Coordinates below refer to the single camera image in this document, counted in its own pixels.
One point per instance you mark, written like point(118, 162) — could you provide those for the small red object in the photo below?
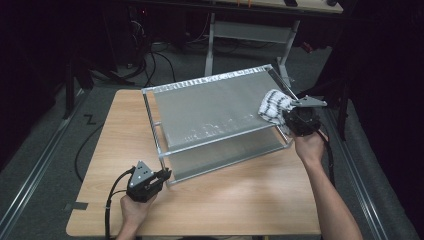
point(307, 46)

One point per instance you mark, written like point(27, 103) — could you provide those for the dark computer tower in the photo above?
point(138, 30)

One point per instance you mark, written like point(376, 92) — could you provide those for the background desk with white legs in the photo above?
point(250, 31)

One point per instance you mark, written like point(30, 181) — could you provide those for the grey tape piece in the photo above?
point(78, 206)

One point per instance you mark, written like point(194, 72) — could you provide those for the black stand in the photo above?
point(343, 113)
point(69, 93)

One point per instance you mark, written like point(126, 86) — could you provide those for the white black-striped cloth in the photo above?
point(275, 106)

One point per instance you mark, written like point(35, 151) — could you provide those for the person's left hand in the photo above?
point(135, 211)

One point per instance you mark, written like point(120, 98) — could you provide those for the metal rack with grey shelves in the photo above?
point(213, 110)

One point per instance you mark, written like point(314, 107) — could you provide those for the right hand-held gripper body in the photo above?
point(301, 121)

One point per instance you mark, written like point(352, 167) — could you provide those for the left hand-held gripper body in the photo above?
point(141, 186)

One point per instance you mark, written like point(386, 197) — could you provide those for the person's right hand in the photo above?
point(310, 148)

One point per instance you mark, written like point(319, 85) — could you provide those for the metal floor rail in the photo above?
point(33, 173)
point(355, 173)

